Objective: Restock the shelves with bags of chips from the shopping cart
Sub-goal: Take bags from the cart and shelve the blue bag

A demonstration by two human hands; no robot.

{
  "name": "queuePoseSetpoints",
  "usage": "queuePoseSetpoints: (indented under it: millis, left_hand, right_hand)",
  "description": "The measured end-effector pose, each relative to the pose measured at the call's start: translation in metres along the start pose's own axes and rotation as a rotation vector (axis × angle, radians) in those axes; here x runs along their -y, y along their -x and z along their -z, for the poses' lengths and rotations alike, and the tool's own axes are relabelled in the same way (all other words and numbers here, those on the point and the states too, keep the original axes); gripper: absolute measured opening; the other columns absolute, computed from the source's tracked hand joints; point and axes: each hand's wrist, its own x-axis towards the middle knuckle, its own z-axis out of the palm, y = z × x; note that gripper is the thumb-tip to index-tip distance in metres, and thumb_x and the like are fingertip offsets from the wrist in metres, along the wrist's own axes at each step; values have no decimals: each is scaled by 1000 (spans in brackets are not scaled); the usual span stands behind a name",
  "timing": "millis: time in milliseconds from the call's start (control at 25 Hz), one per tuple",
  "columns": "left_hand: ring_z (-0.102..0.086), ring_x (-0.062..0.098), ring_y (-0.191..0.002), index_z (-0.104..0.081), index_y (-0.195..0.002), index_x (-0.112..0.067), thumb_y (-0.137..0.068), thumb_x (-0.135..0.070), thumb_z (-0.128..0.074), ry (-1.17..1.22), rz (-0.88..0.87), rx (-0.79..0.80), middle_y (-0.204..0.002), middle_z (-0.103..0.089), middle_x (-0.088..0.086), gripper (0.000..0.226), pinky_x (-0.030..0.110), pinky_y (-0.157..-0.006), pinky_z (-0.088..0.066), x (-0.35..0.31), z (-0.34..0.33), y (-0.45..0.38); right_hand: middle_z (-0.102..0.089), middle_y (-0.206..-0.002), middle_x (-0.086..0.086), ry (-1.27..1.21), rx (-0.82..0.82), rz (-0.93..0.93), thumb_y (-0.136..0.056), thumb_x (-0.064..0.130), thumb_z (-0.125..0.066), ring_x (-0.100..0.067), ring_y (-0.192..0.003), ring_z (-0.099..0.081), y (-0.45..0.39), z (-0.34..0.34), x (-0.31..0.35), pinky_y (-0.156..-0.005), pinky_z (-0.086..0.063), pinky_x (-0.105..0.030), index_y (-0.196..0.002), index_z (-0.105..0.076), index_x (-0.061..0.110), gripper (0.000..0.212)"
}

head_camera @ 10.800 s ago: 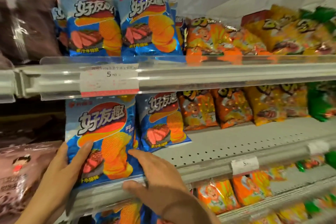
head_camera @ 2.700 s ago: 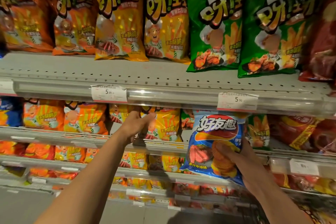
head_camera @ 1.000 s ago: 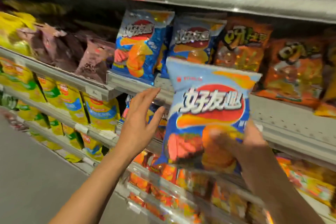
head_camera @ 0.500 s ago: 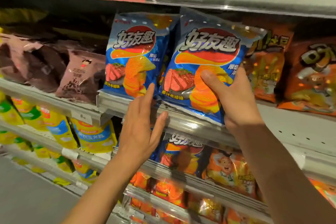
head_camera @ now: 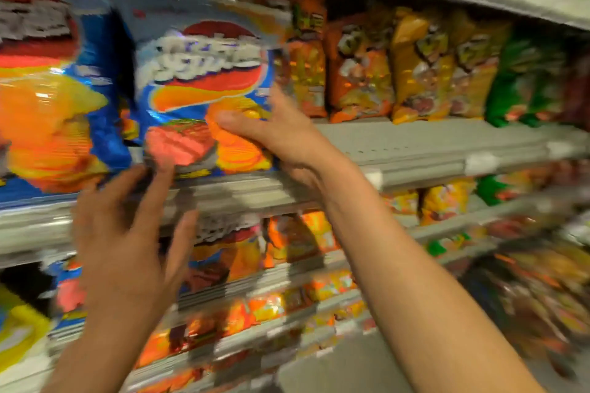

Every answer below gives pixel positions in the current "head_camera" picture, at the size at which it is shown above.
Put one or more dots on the yellow snack bag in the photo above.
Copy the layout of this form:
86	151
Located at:
477	65
419	65
445	201

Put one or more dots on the row of small orange packets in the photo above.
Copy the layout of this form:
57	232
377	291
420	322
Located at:
258	314

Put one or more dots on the orange snack bag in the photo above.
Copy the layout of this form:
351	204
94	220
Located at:
306	61
359	70
299	236

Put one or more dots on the person's left middle finger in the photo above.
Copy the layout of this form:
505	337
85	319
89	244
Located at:
120	194

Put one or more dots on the green snack bag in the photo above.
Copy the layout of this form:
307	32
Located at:
491	189
521	79

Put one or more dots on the dark red snack bag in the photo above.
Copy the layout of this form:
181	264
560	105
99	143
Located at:
578	93

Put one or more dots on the person's left thumb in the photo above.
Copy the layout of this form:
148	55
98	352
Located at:
183	245

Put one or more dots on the person's left hand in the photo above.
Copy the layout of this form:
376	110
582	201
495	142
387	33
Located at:
120	250

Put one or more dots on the person's right hand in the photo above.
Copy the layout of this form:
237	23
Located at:
290	139

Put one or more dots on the white price tag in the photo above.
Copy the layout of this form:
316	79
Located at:
482	164
560	150
374	179

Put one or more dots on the person's left forearm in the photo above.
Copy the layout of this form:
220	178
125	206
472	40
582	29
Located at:
103	356

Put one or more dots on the person's right thumb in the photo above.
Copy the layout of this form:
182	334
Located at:
244	124

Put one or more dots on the yellow packet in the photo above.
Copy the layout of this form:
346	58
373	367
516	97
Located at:
20	328

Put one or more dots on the person's right forearm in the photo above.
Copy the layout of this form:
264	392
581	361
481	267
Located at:
415	296

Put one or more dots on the pile of mixed snack packets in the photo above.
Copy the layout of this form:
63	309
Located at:
539	286

